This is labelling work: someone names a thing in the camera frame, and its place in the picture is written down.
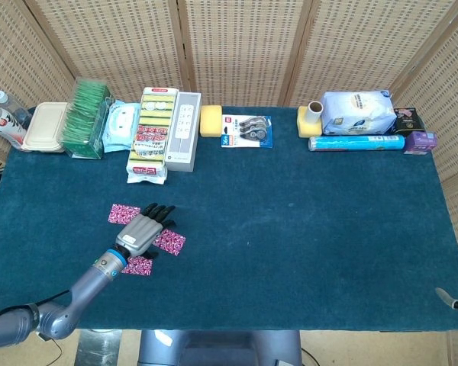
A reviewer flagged pink patterned packet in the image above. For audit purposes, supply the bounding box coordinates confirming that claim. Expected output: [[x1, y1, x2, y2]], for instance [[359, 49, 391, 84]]
[[121, 255, 153, 277], [108, 204, 142, 226], [152, 228, 187, 255]]

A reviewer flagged small black box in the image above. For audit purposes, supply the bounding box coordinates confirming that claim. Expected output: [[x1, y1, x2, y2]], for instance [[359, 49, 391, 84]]
[[392, 107, 425, 137]]

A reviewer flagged woven bamboo folding screen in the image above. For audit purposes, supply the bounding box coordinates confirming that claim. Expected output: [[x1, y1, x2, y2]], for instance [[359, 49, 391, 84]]
[[0, 0, 458, 366]]

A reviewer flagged plain yellow sponge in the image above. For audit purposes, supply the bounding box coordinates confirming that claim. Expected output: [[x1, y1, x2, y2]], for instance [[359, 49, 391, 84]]
[[199, 105, 224, 138]]

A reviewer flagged white roll with cardboard core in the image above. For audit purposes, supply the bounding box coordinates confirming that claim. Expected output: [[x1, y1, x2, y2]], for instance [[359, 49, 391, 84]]
[[308, 101, 324, 125]]

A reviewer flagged shiny metal table foot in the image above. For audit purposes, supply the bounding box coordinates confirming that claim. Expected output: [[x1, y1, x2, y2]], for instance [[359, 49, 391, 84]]
[[75, 329, 123, 366]]

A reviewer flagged yellow sponge with green base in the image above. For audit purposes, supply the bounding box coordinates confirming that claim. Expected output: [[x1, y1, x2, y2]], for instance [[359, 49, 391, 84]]
[[296, 105, 324, 139]]

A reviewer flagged black power adapter with cable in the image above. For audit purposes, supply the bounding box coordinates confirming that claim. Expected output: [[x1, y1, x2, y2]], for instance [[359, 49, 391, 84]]
[[37, 331, 65, 358]]

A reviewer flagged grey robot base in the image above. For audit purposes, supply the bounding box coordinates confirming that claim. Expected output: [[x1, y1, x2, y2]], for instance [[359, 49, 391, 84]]
[[137, 329, 303, 366]]

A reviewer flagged clear bottle white cap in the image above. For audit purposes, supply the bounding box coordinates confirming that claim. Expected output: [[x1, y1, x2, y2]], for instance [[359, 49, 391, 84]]
[[0, 90, 34, 127]]

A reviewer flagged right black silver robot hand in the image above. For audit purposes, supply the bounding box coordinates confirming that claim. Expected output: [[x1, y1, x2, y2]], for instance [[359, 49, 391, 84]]
[[433, 233, 458, 316]]

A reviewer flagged correction tape blister pack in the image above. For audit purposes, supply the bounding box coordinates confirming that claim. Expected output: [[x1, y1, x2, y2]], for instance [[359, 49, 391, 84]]
[[220, 114, 275, 149]]

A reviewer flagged light blue wet wipes pack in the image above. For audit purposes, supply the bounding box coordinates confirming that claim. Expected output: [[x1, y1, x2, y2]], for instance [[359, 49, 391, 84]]
[[102, 99, 142, 154]]

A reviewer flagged small purple box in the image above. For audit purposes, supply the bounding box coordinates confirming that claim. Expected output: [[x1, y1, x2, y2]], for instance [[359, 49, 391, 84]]
[[403, 130, 439, 156]]

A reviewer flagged blue plastic wrap roll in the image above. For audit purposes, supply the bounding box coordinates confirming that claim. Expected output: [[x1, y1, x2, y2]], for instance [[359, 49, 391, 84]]
[[308, 133, 406, 153]]

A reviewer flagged green tea bag box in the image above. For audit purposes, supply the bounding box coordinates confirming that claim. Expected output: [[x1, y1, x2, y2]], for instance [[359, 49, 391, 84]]
[[60, 77, 115, 160]]

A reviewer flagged beige lidded lunch box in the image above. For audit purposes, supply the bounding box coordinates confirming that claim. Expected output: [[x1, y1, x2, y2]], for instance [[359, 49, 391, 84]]
[[21, 101, 70, 153]]

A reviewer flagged long white power strip box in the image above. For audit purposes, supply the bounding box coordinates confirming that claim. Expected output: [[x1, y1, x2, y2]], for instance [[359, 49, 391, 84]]
[[163, 91, 202, 173]]

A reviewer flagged dark blue table mat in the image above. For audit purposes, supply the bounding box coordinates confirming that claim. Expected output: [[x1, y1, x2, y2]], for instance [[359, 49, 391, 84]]
[[0, 105, 458, 332]]

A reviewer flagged yellow green sponge multipack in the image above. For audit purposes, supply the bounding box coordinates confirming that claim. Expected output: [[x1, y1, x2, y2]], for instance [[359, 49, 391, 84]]
[[126, 86, 181, 185]]

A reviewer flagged bottle with red white label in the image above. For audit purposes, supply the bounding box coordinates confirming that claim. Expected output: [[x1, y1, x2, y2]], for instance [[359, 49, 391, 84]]
[[0, 101, 28, 150]]

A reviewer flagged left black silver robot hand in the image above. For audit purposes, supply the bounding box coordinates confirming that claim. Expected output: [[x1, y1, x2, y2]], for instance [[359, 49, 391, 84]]
[[115, 202, 177, 260]]

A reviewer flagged white blue tissue bag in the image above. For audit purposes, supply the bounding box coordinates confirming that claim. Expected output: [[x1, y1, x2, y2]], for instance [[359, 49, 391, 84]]
[[321, 89, 398, 136]]

